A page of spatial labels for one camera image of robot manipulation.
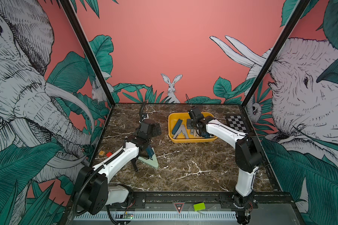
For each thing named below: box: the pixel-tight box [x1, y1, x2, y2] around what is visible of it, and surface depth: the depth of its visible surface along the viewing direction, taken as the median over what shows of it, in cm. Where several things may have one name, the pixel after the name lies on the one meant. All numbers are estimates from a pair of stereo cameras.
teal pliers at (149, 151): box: [145, 144, 155, 158], surface depth 92 cm
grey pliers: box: [172, 124, 189, 139], surface depth 103 cm
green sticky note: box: [193, 202, 207, 212], surface depth 73 cm
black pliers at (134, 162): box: [130, 157, 139, 172], surface depth 88 cm
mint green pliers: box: [137, 148, 159, 170], surface depth 89 cm
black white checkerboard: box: [225, 114, 249, 135], surface depth 106 cm
